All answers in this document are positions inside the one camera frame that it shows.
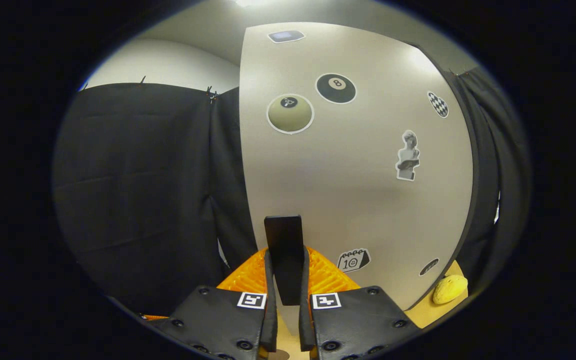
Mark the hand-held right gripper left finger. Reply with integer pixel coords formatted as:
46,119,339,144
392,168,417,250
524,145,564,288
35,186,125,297
145,247,279,360

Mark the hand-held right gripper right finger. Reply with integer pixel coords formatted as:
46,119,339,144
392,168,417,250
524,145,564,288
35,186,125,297
298,245,421,360

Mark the black door handle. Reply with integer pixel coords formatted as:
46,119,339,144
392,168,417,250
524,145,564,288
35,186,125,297
264,215,305,307

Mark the yellow plush toy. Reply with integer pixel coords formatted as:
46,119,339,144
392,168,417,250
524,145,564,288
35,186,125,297
433,274,469,305

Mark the black backdrop cloth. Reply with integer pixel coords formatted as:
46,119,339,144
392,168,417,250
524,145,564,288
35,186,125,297
53,67,531,316

